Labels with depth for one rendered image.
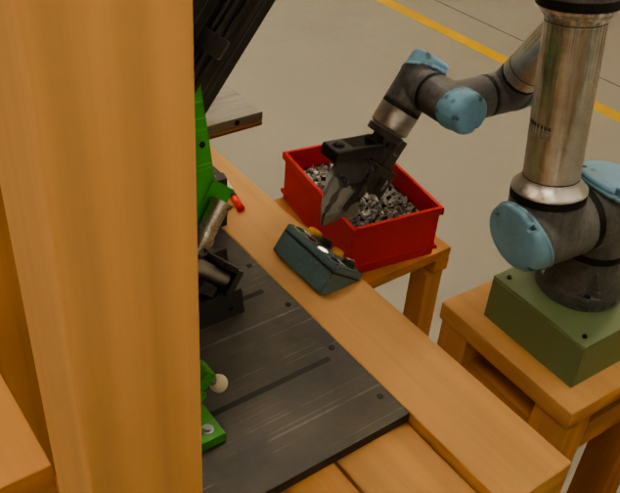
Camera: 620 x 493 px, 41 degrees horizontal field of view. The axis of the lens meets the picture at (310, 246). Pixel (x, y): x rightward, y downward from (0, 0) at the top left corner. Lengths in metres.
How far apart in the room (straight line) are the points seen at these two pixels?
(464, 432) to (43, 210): 0.92
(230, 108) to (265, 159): 2.02
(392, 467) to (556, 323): 0.39
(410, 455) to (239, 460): 0.25
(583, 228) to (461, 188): 2.20
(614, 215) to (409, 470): 0.51
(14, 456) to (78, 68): 0.41
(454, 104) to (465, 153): 2.35
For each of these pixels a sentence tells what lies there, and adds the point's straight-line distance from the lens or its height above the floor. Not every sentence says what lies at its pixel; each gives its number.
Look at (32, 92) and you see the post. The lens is 0.42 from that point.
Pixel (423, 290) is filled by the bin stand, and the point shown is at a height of 0.70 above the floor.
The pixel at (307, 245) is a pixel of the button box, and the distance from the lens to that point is 1.47.
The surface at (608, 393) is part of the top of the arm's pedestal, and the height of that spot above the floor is 0.85.
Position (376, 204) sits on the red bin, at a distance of 1.74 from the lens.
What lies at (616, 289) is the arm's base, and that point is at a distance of 1.48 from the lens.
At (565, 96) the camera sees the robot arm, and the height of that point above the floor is 1.34.
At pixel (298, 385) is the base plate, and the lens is 1.29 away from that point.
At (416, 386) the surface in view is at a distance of 1.32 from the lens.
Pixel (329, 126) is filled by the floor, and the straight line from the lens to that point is 3.81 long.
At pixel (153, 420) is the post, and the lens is 0.60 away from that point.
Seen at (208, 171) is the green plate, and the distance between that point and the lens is 1.34.
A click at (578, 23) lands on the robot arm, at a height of 1.44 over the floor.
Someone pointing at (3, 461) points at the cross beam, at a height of 1.28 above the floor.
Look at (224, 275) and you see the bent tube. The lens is 1.37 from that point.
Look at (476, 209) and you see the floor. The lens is 3.38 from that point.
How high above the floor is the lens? 1.84
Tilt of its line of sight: 37 degrees down
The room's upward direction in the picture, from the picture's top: 5 degrees clockwise
